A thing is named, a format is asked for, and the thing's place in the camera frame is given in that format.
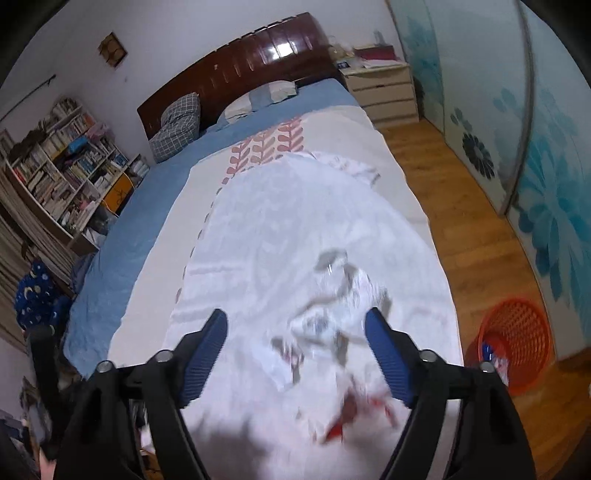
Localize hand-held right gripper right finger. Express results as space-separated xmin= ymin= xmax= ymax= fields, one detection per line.
xmin=364 ymin=307 xmax=537 ymax=480

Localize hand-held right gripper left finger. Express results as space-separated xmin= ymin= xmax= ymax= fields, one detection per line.
xmin=53 ymin=308 xmax=229 ymax=480

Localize red white wrapper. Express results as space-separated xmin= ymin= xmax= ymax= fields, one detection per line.
xmin=318 ymin=388 xmax=402 ymax=446

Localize white paper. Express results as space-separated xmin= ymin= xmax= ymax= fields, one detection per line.
xmin=270 ymin=337 xmax=315 ymax=393

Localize clear plastic wrapper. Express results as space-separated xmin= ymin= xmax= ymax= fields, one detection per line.
xmin=288 ymin=248 xmax=393 ymax=352

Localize orange plastic mesh basket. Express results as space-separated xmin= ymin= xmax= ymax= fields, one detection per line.
xmin=464 ymin=298 xmax=553 ymax=398

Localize colourful snack wrapper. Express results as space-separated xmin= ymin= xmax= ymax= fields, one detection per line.
xmin=480 ymin=342 xmax=511 ymax=384

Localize white cloth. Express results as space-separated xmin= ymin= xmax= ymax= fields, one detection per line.
xmin=139 ymin=152 xmax=462 ymax=480

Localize blue bedsheet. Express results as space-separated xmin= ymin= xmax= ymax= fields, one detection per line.
xmin=62 ymin=78 xmax=365 ymax=370

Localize blue star print garment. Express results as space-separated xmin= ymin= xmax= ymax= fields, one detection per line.
xmin=14 ymin=261 xmax=70 ymax=333

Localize orange cabinet panel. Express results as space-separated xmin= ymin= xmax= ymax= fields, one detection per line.
xmin=102 ymin=173 xmax=134 ymax=215

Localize beige curtain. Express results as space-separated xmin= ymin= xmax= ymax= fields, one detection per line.
xmin=0 ymin=175 xmax=75 ymax=352

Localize plaid grey pillow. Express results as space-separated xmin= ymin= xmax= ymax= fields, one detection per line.
xmin=148 ymin=92 xmax=203 ymax=163

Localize white quilt pink leaf print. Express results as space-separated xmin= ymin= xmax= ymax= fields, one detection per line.
xmin=107 ymin=105 xmax=464 ymax=370

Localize white bookshelf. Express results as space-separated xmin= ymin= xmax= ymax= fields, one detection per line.
xmin=0 ymin=97 xmax=151 ymax=257

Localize floral glass sliding wardrobe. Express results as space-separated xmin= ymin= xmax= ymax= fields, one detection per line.
xmin=388 ymin=0 xmax=591 ymax=333

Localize rows of books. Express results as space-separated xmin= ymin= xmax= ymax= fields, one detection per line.
xmin=4 ymin=99 xmax=148 ymax=232

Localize beige blue striped pillow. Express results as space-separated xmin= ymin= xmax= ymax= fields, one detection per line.
xmin=217 ymin=80 xmax=298 ymax=123

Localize beige nightstand with drawers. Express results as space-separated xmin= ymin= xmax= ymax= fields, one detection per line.
xmin=344 ymin=62 xmax=421 ymax=127

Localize red box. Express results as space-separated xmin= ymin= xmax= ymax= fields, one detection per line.
xmin=353 ymin=44 xmax=398 ymax=63

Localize dark wooden headboard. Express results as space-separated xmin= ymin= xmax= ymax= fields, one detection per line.
xmin=137 ymin=12 xmax=347 ymax=139

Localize clear plastic bag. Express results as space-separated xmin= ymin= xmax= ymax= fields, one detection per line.
xmin=330 ymin=39 xmax=356 ymax=61

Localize black curtain rod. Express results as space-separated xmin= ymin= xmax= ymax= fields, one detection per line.
xmin=0 ymin=74 xmax=56 ymax=121

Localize small wall picture frame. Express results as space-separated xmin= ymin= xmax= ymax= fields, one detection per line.
xmin=97 ymin=31 xmax=129 ymax=69

